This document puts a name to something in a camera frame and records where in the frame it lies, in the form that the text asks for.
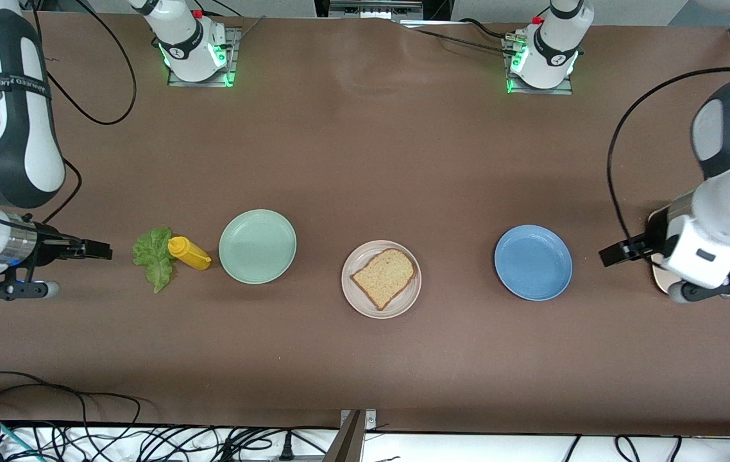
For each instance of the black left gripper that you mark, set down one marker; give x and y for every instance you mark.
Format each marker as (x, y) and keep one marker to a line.
(652, 232)

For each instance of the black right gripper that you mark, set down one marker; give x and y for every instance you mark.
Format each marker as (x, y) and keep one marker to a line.
(49, 249)

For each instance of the green lettuce leaf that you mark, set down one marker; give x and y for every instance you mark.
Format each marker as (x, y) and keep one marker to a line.
(153, 256)

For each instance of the yellow mustard squeeze bottle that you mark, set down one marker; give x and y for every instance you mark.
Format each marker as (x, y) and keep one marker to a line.
(188, 253)

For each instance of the brown bread slice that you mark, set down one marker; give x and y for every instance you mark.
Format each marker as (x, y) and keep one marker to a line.
(384, 277)

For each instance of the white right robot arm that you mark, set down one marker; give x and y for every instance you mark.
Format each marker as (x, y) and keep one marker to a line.
(18, 160)

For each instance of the blue plate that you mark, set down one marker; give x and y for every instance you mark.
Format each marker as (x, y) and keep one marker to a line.
(533, 263)

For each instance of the mint green plate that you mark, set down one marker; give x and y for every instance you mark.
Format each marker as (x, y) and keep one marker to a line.
(257, 247)

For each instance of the beige plate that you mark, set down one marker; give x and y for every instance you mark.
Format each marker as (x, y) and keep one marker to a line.
(365, 301)

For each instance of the white toaster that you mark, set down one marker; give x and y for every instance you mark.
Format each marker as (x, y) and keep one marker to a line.
(660, 276)

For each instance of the brown table cover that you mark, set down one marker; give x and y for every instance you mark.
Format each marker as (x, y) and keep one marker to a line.
(467, 359)

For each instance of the black power plug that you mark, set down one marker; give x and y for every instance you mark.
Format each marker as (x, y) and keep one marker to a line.
(287, 449)

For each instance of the black equipment box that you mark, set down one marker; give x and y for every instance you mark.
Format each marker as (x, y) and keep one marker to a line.
(435, 8)

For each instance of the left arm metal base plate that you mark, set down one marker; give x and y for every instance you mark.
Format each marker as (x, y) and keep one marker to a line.
(564, 91)

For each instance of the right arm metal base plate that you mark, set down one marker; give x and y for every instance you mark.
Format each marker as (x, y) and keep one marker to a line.
(231, 70)

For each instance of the grey metal bracket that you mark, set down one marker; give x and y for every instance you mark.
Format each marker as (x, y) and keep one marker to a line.
(349, 443)

